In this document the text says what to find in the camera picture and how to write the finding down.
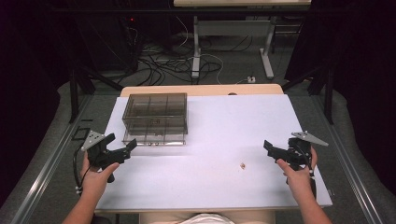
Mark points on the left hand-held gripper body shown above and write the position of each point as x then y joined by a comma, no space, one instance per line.
98,155

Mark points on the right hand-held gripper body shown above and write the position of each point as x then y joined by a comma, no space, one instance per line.
299,155

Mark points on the small tan item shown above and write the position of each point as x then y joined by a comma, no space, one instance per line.
242,166

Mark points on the transparent plastic drawer box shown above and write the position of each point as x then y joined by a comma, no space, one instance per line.
155,118

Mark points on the person's right hand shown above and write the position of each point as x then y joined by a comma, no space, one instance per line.
299,182

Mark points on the person's left hand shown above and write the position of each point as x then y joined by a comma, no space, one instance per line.
93,182

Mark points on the white table mat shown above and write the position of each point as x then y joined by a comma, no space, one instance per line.
218,140

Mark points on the black metal stand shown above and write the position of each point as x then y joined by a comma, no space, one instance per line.
328,93
74,93

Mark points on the white power strip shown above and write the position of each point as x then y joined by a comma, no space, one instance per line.
251,79

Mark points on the person's beige trousers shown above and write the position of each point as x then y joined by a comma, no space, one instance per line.
155,217

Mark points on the wooden table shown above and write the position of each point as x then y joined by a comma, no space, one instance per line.
202,89

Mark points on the person's white shirt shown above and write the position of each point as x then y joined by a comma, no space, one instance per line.
207,219

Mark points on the dark equipment with red light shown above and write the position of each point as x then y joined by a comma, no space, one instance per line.
106,40

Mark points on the white metal-legged desk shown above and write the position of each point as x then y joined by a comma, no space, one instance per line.
233,28

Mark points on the silver floor rail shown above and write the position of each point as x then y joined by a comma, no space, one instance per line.
46,168
345,168

